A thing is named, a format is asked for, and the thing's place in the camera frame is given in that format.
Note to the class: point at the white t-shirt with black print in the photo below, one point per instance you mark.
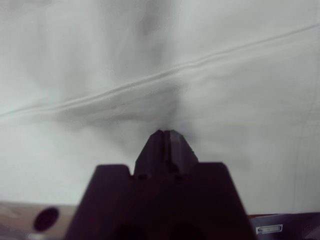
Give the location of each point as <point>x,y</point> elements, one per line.
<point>100,75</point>

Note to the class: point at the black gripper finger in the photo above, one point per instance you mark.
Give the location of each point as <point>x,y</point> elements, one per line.
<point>180,155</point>
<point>152,155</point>

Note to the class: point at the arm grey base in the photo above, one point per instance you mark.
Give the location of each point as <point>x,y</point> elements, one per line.
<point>295,227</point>

